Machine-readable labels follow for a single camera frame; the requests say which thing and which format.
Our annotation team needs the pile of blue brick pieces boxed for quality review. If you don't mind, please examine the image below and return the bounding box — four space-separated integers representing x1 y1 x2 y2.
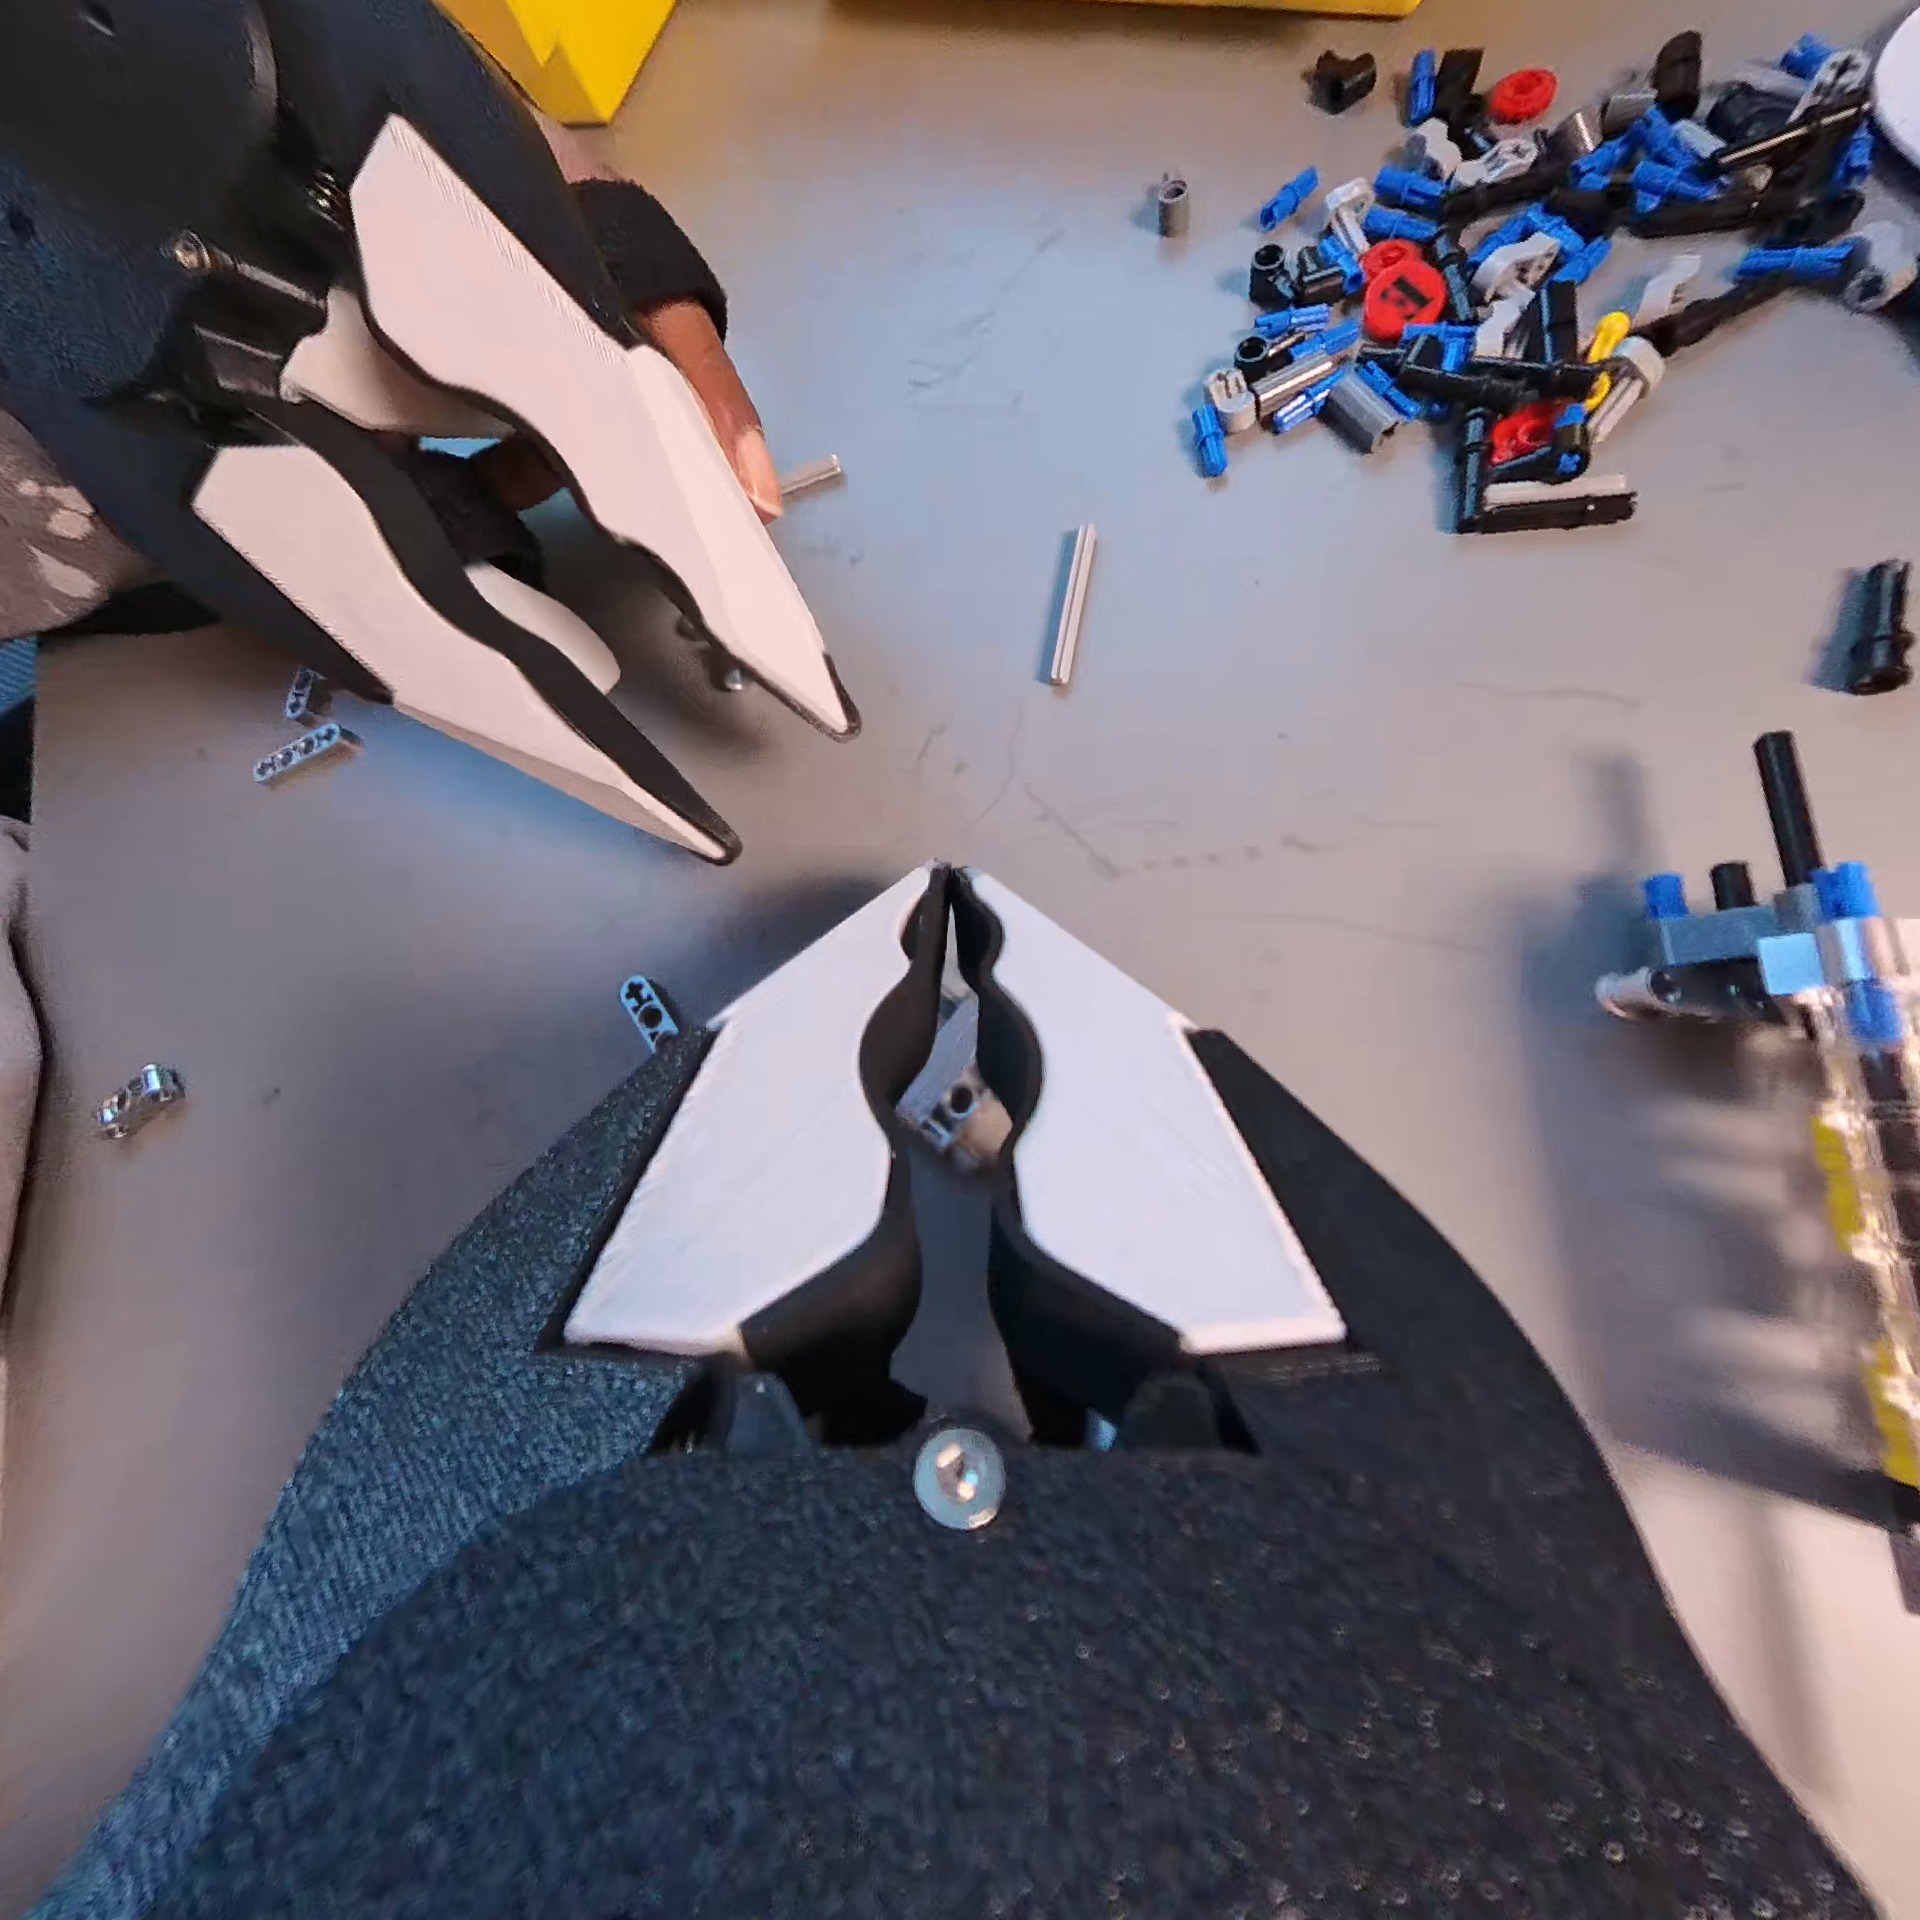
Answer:
1187 25 1920 543

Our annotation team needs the yellow and clear brick model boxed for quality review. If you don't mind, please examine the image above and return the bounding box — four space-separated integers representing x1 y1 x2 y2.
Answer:
1596 731 1920 1533

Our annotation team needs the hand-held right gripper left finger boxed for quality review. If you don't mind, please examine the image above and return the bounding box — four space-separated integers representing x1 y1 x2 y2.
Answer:
563 865 955 1377

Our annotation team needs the grey desk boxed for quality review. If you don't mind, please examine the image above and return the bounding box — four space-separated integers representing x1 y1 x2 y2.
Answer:
0 0 1920 1920

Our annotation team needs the person's left hand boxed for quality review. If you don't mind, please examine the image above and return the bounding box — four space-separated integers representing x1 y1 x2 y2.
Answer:
636 294 788 522

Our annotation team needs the black brick pin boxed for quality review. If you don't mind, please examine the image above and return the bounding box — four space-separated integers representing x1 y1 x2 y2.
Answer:
1842 558 1917 699

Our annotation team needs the large yellow parts bin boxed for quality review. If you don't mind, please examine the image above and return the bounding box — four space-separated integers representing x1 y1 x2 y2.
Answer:
444 0 681 129

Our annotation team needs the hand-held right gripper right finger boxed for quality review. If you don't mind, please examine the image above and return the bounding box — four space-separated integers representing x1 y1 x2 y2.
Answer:
958 865 1351 1377

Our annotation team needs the thin grey axle rod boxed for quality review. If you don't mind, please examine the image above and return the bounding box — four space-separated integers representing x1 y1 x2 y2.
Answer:
1042 527 1100 692

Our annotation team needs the grey brick beam assembly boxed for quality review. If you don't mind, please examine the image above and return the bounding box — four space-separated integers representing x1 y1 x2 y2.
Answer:
900 1066 1022 1173

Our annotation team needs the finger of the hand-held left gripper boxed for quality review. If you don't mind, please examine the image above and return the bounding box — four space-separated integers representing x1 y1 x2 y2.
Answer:
185 443 744 866
342 112 861 740

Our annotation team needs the person's left forearm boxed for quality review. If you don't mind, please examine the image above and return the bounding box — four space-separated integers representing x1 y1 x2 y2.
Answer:
0 407 153 638

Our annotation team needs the small silver brick connector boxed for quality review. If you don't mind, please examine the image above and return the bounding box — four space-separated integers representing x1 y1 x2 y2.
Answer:
95 1062 188 1146

